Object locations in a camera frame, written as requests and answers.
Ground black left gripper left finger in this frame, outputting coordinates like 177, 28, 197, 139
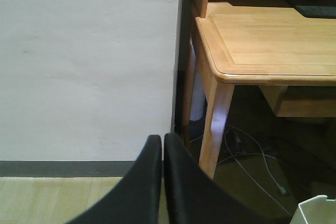
69, 135, 162, 223

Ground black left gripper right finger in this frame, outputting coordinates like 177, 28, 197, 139
163, 133, 291, 223

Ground white plastic trash bin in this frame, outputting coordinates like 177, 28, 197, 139
290, 195, 335, 224

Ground wooden desk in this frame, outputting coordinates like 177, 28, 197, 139
182, 0, 335, 177

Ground black monitor stand base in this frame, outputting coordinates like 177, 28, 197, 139
286, 0, 335, 19

